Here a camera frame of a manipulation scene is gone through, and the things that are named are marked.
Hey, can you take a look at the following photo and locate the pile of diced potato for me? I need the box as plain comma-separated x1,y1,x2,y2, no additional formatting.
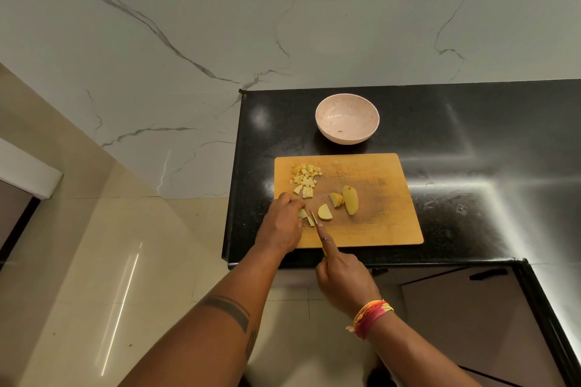
289,163,324,200

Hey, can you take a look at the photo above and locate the person's left forearm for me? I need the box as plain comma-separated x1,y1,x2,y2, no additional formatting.
117,248,291,387

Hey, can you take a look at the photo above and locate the person's right forearm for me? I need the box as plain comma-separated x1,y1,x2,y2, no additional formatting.
366,311,483,387

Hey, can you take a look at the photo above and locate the yellow handled kitchen knife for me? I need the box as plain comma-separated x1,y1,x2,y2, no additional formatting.
310,210,328,259

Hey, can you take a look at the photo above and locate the wooden cutting board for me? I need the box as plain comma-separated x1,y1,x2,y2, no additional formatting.
274,153,425,250

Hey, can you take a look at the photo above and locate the yellow potato half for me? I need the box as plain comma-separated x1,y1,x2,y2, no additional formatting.
341,185,360,216

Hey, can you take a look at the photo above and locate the red orange thread bracelet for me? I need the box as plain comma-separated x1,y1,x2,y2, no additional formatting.
345,299,395,341

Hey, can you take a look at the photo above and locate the pink speckled bowl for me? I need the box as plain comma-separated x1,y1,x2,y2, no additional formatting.
315,93,381,146

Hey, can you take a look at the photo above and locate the person's left hand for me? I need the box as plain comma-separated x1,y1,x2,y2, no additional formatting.
254,192,306,258

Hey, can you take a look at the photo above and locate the person's right hand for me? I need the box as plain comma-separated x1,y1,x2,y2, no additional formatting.
315,222,382,320

